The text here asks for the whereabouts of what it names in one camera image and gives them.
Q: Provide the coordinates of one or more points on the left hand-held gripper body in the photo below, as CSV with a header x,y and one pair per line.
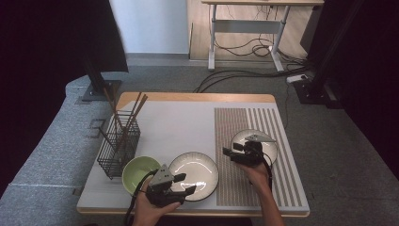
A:
x,y
163,191

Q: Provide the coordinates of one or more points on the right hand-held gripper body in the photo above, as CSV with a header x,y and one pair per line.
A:
x,y
251,155

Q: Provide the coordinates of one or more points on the white plate with dark rim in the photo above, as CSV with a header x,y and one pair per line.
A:
x,y
269,149
200,169

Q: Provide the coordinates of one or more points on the green bowl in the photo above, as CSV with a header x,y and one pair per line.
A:
x,y
136,172

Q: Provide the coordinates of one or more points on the person's right hand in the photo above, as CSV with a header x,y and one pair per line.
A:
x,y
260,179

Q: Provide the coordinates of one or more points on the person's left hand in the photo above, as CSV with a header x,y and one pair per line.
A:
x,y
149,215

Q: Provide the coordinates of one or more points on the striped placemat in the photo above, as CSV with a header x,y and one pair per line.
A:
x,y
226,125

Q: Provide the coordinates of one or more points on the person's dark clothing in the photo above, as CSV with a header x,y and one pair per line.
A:
x,y
204,222

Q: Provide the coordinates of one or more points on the light grey table mat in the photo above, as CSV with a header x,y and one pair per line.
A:
x,y
178,128

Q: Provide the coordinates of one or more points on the black metal stand with base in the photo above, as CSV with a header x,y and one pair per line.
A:
x,y
94,93
313,92

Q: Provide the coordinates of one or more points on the white power strip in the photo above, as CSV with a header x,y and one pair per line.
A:
x,y
296,78

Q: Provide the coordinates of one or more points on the floor outlet cover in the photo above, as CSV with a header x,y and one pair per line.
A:
x,y
97,124

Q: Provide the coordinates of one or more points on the black curtain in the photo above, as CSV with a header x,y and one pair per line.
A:
x,y
47,62
370,78

